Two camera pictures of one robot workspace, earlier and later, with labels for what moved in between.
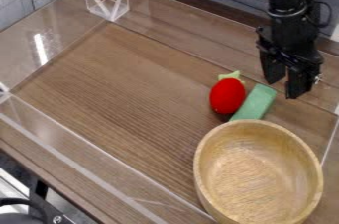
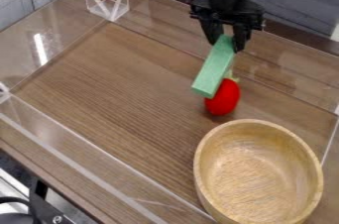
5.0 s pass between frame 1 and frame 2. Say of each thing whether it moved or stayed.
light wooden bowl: stayed
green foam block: moved
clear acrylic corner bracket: stayed
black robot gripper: moved
